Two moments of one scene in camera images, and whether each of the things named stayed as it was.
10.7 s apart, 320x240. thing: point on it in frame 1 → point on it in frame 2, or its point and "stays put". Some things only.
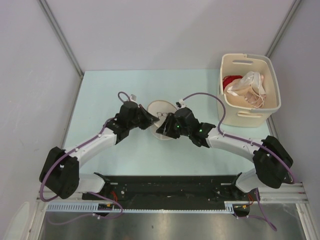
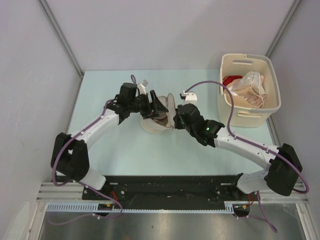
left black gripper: x=148 y=119 → x=147 y=114
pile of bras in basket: x=250 y=88 stays put
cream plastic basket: x=248 y=86 stays put
